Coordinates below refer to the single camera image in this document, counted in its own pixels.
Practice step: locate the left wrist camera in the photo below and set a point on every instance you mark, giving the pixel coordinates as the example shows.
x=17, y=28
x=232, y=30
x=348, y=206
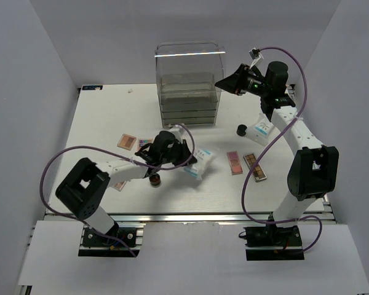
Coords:
x=177, y=131

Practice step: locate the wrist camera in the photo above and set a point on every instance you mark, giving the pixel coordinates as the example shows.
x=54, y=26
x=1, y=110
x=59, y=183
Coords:
x=255, y=55
x=177, y=131

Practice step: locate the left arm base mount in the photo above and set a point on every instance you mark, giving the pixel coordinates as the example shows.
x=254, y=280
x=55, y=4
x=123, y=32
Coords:
x=126, y=243

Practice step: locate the brown eyeshadow palette long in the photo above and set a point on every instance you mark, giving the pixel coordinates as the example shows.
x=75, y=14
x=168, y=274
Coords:
x=258, y=172

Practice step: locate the amber glass jar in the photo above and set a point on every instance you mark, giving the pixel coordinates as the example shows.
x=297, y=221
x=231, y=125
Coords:
x=155, y=180

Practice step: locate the black jar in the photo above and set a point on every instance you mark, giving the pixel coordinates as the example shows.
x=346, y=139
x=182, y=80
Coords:
x=241, y=130

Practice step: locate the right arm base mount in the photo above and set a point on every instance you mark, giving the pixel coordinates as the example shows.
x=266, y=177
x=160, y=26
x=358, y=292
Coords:
x=272, y=243

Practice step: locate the four-pan nude palette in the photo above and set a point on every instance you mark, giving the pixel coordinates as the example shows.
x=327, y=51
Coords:
x=126, y=142

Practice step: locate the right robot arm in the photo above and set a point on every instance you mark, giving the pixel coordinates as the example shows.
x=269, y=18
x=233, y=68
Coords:
x=314, y=167

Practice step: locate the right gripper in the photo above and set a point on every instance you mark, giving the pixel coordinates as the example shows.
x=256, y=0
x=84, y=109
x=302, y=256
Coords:
x=236, y=82

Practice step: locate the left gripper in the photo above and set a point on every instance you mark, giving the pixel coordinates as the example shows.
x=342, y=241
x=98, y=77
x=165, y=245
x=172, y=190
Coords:
x=185, y=152

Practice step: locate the pink blush palette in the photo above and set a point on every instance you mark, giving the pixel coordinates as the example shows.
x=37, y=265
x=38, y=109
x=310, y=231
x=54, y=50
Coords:
x=234, y=163

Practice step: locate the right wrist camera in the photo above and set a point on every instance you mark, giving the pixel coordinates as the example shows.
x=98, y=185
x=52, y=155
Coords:
x=255, y=55

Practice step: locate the round-pan orange palette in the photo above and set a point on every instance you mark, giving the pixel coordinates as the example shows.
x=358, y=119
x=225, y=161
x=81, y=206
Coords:
x=119, y=186

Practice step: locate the glitter nine-pan palette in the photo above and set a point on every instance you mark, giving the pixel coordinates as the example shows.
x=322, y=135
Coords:
x=144, y=143

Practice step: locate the cotton pad bag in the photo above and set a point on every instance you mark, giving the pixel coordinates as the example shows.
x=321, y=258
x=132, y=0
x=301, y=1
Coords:
x=260, y=131
x=204, y=159

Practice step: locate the blue label sticker left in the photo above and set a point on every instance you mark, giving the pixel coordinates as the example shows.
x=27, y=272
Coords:
x=91, y=87

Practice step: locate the clear acrylic drawer organizer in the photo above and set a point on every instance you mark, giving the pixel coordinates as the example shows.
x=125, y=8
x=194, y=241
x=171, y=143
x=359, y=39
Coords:
x=186, y=73

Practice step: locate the aluminium table rail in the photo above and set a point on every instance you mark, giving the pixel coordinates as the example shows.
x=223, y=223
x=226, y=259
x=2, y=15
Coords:
x=325, y=217

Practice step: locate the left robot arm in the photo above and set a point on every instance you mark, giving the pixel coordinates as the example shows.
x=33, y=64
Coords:
x=83, y=188

